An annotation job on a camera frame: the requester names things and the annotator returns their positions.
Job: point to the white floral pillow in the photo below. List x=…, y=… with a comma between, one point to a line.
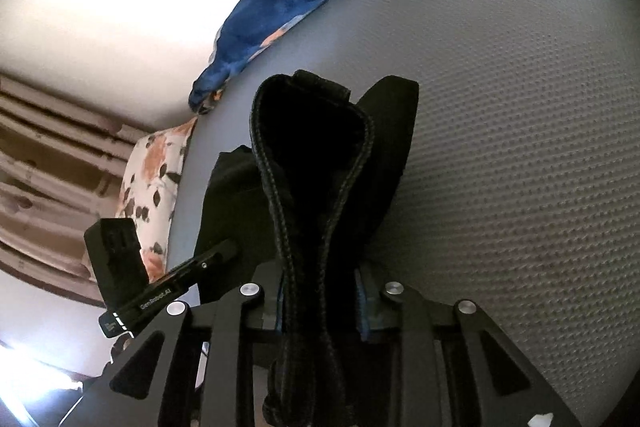
x=155, y=177

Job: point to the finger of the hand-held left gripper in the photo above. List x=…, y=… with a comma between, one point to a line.
x=217, y=257

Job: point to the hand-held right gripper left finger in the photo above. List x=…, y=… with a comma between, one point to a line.
x=272, y=307

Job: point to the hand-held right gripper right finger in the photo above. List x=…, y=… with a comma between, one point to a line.
x=364, y=307

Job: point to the grey textured mattress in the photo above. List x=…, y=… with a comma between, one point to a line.
x=500, y=107

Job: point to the brown striped curtain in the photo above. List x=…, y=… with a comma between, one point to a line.
x=50, y=167

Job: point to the black pants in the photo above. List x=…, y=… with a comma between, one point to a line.
x=320, y=157

